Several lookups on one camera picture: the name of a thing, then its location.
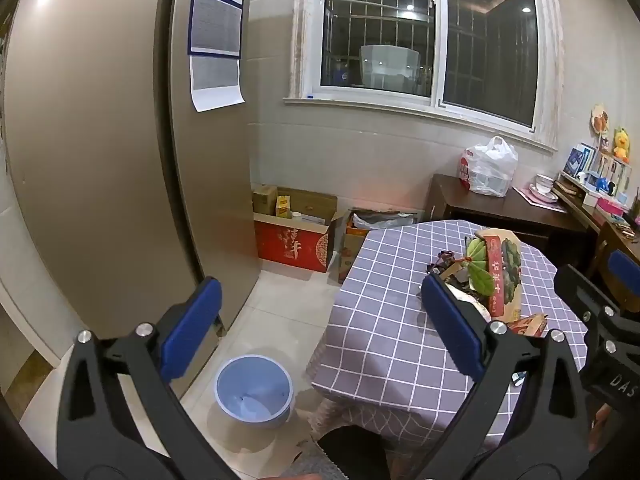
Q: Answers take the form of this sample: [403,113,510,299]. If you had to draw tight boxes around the dark wooden cabinet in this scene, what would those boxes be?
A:
[424,174,601,272]

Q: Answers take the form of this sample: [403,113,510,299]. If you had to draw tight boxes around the blue plastic bin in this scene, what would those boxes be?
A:
[215,356,295,430]

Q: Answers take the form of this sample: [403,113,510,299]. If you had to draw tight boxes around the beige patterned under cloth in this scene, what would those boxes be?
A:
[309,399,402,442]

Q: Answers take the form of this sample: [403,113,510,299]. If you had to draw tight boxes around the white plastic bag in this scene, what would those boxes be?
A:
[459,136,519,197]

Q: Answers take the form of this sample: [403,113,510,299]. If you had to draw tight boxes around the yellow duck plush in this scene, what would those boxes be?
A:
[612,127,632,164]

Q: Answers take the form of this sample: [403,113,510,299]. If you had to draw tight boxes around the small brown cardboard box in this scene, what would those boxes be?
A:
[252,185,279,216]

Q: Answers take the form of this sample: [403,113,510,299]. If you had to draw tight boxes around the dark wooden chair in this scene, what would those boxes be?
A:
[585,220,640,286]

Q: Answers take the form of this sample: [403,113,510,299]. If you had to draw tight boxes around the blue framed paper chart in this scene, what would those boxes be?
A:
[187,0,250,59]

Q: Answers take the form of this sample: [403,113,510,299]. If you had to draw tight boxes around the white tank outside window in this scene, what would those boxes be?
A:
[360,45,419,94]

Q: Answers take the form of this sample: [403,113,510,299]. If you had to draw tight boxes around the orange cardboard box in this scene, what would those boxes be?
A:
[337,207,419,285]

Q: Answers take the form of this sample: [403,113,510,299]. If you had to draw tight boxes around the black snack wrapper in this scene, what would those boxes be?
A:
[427,250,471,276]

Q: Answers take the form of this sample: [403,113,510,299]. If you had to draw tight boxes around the brown printed cardboard box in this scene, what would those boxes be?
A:
[474,227,524,322]

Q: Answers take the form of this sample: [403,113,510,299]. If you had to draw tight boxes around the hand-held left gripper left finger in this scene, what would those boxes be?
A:
[56,276,241,480]

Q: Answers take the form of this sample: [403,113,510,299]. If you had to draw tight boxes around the round wall decoration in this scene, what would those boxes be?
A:
[590,104,611,136]

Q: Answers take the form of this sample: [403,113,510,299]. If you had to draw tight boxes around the purple checked tablecloth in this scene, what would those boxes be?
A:
[306,220,591,448]

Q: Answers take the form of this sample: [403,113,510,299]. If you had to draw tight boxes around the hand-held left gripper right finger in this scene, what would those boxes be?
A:
[410,272,593,480]

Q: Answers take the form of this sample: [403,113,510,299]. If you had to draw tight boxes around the stacked white bowls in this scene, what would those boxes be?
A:
[530,174,559,203]

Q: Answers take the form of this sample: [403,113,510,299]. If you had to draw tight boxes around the red cardboard box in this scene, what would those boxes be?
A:
[252,187,346,274]

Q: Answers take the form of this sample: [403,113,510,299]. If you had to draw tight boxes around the blue white box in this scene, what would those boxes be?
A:
[565,144,599,179]

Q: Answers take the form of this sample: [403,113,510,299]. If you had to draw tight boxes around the white crumpled paper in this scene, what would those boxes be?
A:
[445,282,494,319]

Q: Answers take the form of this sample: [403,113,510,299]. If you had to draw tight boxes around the white framed sliding window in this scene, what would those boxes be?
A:
[284,0,559,154]

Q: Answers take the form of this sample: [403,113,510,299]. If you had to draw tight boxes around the white printed paper sheet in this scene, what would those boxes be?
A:
[189,55,247,113]

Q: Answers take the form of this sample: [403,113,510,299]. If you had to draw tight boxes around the green leaf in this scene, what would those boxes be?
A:
[465,237,490,295]

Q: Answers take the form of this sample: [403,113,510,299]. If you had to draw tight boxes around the person's black trouser leg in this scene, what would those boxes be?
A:
[317,425,392,480]

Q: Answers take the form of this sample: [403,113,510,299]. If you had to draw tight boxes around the cluttered wooden desk shelf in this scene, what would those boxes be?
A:
[555,157,640,235]

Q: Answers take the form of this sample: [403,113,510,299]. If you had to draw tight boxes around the orange red small packet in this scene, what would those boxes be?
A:
[507,312,549,337]

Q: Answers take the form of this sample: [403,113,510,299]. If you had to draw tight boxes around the grey plastic bag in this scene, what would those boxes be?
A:
[352,212,416,232]

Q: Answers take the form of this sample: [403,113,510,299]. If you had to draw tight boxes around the grey fuzzy cloth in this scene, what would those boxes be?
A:
[289,455,347,480]

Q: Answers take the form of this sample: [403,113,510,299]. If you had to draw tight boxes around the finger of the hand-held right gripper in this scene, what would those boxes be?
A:
[602,249,640,311]
[554,264,623,326]

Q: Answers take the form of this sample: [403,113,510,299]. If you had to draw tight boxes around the champagne gold refrigerator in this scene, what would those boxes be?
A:
[0,0,262,391]

